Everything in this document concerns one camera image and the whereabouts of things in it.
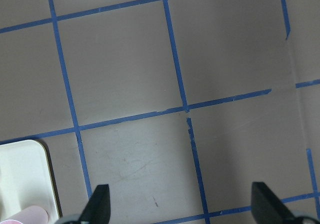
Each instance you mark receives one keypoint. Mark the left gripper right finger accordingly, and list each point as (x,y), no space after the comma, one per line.
(266,206)

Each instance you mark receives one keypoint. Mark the cream plastic tray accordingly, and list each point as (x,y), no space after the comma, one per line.
(26,180)

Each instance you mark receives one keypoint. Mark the pink plastic cup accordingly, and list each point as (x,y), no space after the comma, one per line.
(31,215)

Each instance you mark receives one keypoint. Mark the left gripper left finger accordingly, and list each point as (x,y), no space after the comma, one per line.
(98,208)

